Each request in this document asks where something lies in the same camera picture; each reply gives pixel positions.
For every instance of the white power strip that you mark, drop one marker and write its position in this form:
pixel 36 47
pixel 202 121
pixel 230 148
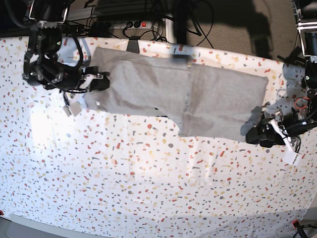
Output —
pixel 123 24

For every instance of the wrist camera board image left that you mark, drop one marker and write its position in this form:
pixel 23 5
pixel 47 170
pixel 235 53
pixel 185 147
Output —
pixel 72 105

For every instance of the black table clamp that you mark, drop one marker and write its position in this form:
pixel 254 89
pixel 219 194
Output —
pixel 133 45

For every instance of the wrist camera board image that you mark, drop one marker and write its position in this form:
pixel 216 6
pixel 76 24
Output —
pixel 290 157
pixel 72 105

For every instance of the wrist camera board image right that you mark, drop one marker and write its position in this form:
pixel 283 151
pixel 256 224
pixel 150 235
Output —
pixel 290 157

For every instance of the grey T-shirt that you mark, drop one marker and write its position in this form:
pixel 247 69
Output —
pixel 201 100

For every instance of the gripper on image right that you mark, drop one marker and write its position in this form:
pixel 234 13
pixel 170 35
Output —
pixel 293 124

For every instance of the terrazzo patterned tablecloth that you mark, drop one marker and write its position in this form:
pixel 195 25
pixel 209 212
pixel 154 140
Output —
pixel 123 176

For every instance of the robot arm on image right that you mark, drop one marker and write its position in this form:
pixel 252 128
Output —
pixel 275 127

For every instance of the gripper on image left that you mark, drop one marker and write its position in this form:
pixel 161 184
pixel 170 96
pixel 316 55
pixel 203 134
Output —
pixel 50 76

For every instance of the red clamp right corner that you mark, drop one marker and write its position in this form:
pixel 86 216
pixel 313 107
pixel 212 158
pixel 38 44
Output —
pixel 296 224

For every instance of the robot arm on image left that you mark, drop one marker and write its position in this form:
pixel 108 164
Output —
pixel 46 26

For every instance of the black camera pole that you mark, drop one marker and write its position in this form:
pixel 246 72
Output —
pixel 180 21

